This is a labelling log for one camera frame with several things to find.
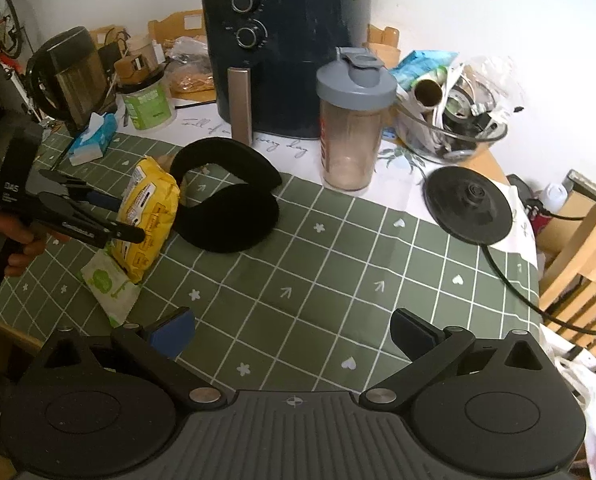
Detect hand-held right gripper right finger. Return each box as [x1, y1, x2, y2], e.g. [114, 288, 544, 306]
[359, 307, 546, 409]

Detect clear shaker bottle grey lid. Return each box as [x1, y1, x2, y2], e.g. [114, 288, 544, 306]
[315, 46, 397, 192]

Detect yellow snack bag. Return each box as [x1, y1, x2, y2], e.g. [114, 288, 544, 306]
[108, 156, 181, 285]

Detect black earmuffs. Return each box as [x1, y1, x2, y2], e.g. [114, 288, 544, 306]
[170, 137, 282, 254]

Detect dark blue air fryer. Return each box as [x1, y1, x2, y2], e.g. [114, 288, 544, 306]
[199, 0, 373, 141]

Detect blue tissue pack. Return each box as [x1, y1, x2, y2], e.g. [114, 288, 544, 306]
[68, 112, 118, 167]

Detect wooden chair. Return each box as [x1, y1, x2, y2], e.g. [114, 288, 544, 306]
[365, 25, 401, 66]
[148, 10, 206, 48]
[535, 202, 596, 366]

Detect green checked tablecloth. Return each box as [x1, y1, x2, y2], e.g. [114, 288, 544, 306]
[0, 130, 541, 480]

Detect cardboard tube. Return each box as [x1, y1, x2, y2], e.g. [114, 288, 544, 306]
[413, 77, 446, 108]

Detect white plastic bottle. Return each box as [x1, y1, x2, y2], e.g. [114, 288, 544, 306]
[540, 182, 571, 211]

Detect small brown cardboard box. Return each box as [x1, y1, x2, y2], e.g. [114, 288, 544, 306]
[115, 50, 166, 86]

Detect green white wet wipe packet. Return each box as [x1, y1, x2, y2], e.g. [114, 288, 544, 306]
[80, 250, 141, 328]

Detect kettle base power cable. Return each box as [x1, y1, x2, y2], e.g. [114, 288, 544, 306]
[480, 240, 596, 333]

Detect clear bag of bread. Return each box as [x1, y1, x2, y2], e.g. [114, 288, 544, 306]
[167, 35, 216, 93]

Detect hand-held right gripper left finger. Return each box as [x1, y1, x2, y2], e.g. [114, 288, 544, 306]
[42, 306, 229, 409]

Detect white printed tablecloth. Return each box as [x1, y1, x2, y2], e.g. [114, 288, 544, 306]
[112, 105, 539, 266]

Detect person's left hand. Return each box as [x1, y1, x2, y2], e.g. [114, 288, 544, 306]
[0, 195, 73, 275]

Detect black kettle base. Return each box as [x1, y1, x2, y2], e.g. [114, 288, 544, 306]
[423, 166, 514, 246]

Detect white plastic bag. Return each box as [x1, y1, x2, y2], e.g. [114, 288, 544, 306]
[553, 330, 596, 480]

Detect glass bowl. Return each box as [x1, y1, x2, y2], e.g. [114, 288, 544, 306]
[395, 55, 509, 163]

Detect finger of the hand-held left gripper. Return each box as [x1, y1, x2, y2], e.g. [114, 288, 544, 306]
[26, 192, 147, 249]
[38, 169, 124, 213]

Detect white tub with green label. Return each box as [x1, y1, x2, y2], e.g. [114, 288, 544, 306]
[120, 77, 175, 131]

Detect teal snack packet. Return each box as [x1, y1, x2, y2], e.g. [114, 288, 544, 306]
[390, 49, 461, 91]

